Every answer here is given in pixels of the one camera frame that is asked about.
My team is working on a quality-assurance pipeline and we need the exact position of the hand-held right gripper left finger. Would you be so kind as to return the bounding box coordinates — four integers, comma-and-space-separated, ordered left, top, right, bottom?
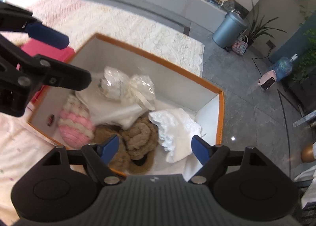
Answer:
42, 134, 125, 185

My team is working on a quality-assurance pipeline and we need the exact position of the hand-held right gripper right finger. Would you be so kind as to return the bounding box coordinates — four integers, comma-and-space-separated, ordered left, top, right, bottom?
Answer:
189, 135, 269, 184

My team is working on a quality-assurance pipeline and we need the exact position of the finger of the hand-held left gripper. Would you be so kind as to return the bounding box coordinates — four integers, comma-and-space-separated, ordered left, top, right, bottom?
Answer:
0, 2, 70, 50
0, 33, 92, 93

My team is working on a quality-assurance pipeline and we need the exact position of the brown knitted scarf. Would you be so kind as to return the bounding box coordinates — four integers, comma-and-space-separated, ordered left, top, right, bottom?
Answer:
92, 115, 159, 174

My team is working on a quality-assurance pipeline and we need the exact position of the white foam wrap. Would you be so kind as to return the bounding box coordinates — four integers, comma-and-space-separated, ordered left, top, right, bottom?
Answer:
148, 108, 206, 163

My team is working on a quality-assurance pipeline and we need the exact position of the pink white knitted hat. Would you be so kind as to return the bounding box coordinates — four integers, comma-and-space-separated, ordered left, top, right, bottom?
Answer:
58, 95, 95, 149

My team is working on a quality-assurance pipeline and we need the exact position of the clear bag with cream ribbon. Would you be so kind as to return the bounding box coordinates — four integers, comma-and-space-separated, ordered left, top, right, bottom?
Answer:
128, 74, 156, 111

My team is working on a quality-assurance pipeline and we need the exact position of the orange cardboard box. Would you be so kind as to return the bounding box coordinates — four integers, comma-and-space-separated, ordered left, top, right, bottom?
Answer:
27, 32, 226, 177

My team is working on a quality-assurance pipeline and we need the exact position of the red lidded clear container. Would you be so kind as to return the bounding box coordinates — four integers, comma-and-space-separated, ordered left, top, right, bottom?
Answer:
16, 40, 76, 104

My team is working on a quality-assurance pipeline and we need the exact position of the polka dot pillow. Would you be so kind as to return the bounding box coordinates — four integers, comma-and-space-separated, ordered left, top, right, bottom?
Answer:
0, 111, 87, 226

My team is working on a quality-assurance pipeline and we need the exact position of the pink lace tablecloth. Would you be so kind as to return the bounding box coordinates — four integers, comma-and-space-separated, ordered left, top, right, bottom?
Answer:
0, 0, 205, 78

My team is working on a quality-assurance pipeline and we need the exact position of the pink heater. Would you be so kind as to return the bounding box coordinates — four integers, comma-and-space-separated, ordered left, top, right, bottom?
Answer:
257, 70, 277, 91

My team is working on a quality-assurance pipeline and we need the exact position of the gold round vase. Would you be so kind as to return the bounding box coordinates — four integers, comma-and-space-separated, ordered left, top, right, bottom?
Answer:
301, 143, 316, 163

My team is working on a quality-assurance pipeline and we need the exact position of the woven basket bag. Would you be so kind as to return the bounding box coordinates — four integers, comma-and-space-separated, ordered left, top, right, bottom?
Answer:
231, 35, 248, 56

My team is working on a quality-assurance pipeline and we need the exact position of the blue water jug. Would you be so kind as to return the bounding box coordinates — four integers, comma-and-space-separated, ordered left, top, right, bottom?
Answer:
269, 54, 299, 82

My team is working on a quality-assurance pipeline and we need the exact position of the dark sideboard cabinet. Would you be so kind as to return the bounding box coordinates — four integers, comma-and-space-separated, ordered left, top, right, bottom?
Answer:
281, 63, 316, 118

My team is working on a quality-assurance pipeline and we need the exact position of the blue-grey trash can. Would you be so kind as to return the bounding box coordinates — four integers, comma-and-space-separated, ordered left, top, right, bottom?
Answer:
212, 11, 248, 49

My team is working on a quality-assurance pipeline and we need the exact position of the long-leaved potted plant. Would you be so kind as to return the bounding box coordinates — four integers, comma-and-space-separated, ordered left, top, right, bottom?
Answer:
243, 0, 288, 46

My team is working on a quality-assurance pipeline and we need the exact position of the trailing pothos plant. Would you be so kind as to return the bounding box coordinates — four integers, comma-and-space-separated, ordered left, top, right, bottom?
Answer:
291, 27, 316, 83

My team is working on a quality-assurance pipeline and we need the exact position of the black power cable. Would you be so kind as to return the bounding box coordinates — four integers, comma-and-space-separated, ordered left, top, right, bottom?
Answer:
252, 43, 275, 79

